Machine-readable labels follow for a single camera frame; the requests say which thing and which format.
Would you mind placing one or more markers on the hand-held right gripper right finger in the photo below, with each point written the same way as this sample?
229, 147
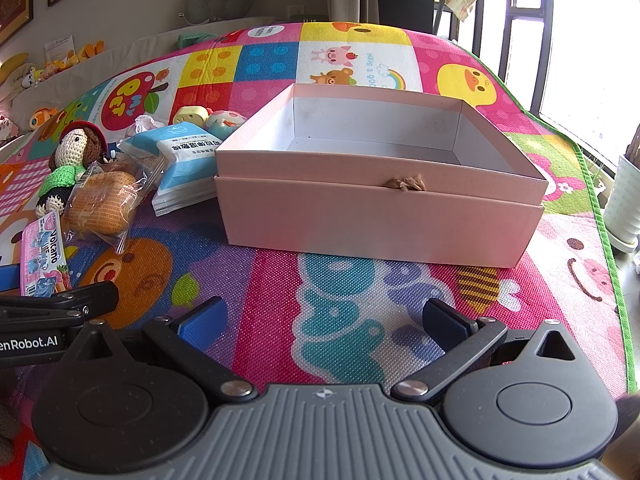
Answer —
445, 322

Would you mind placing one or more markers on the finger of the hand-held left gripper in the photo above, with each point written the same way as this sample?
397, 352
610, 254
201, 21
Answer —
65, 297
9, 278

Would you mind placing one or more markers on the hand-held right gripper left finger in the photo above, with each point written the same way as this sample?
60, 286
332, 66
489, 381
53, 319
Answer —
201, 324

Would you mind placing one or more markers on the bread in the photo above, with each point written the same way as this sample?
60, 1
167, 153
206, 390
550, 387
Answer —
100, 200

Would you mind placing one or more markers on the pink cardboard box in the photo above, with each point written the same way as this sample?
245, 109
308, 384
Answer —
380, 220

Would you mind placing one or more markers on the crochet doll with brown hair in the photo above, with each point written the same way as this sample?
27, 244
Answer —
70, 152

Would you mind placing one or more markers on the blue wet wipes packet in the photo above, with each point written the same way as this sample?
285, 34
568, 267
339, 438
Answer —
180, 160

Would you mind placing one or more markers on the pink candy packet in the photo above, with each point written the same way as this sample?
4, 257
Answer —
42, 252

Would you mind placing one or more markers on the colourful cartoon play mat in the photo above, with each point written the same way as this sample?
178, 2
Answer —
330, 300

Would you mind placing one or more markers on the orange fish plush toy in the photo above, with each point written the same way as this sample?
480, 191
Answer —
42, 117

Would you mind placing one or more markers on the white and yellow plush toy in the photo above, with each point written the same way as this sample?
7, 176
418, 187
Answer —
31, 76

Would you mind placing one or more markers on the small yellow toy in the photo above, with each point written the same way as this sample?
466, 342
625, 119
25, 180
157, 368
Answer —
191, 116

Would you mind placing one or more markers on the yellow banana plush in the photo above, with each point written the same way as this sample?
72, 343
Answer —
12, 66

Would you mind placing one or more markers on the white ribbed plant pot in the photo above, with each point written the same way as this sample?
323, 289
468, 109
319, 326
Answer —
625, 200

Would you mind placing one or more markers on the white paper card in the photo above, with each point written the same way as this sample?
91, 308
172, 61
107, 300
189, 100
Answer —
59, 47

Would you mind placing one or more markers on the tall potted plant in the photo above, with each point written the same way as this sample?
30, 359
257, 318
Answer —
634, 142

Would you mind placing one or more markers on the green knitted cloth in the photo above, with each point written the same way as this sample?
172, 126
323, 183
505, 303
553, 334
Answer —
197, 40

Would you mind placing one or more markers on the black window frame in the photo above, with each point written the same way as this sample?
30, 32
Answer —
495, 15

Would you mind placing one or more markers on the white wall socket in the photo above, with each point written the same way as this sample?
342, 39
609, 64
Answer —
295, 11

